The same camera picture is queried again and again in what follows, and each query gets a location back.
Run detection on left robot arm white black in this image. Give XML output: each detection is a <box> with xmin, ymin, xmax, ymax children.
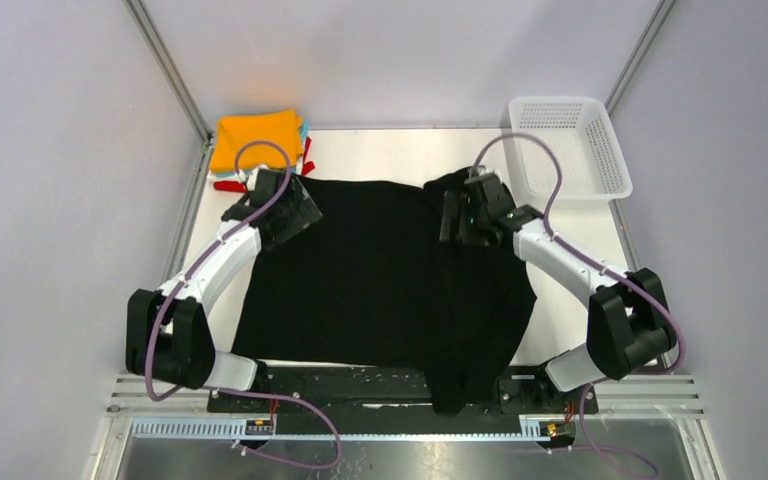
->
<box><xmin>125</xmin><ymin>169</ymin><xmax>322</xmax><ymax>411</ymax></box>

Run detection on folded orange t shirt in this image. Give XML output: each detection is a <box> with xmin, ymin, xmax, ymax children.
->
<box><xmin>209</xmin><ymin>110</ymin><xmax>304</xmax><ymax>174</ymax></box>

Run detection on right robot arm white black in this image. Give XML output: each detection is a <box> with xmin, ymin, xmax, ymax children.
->
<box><xmin>440</xmin><ymin>173</ymin><xmax>679</xmax><ymax>412</ymax></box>

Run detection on folded red t shirt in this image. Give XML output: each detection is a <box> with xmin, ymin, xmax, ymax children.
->
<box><xmin>211</xmin><ymin>137</ymin><xmax>315</xmax><ymax>193</ymax></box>

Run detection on white slotted cable duct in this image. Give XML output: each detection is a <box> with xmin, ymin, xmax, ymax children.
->
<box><xmin>130</xmin><ymin>417</ymin><xmax>558</xmax><ymax>442</ymax></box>

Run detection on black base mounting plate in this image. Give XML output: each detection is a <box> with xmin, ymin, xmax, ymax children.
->
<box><xmin>207</xmin><ymin>366</ymin><xmax>599</xmax><ymax>434</ymax></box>

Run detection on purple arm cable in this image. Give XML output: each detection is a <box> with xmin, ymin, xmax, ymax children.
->
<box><xmin>144</xmin><ymin>140</ymin><xmax>344</xmax><ymax>472</ymax></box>
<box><xmin>466</xmin><ymin>132</ymin><xmax>688</xmax><ymax>480</ymax></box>

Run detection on folded teal t shirt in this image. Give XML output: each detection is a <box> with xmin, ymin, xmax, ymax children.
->
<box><xmin>238</xmin><ymin>122</ymin><xmax>305</xmax><ymax>171</ymax></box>

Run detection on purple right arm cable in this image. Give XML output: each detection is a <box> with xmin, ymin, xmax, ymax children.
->
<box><xmin>466</xmin><ymin>132</ymin><xmax>688</xmax><ymax>480</ymax></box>

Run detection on white plastic basket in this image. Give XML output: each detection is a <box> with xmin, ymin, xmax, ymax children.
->
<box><xmin>508</xmin><ymin>96</ymin><xmax>633</xmax><ymax>208</ymax></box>

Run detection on black t shirt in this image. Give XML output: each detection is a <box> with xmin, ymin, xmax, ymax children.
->
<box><xmin>231</xmin><ymin>169</ymin><xmax>537</xmax><ymax>415</ymax></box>

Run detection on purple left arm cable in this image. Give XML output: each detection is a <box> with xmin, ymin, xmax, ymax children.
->
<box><xmin>144</xmin><ymin>140</ymin><xmax>344</xmax><ymax>472</ymax></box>

